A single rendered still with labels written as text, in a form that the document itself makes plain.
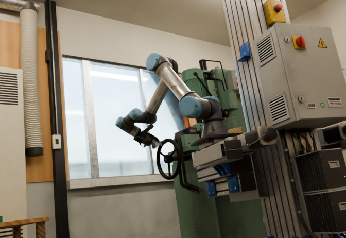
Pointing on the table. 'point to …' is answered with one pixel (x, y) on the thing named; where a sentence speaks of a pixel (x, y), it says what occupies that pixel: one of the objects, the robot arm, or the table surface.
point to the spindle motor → (187, 74)
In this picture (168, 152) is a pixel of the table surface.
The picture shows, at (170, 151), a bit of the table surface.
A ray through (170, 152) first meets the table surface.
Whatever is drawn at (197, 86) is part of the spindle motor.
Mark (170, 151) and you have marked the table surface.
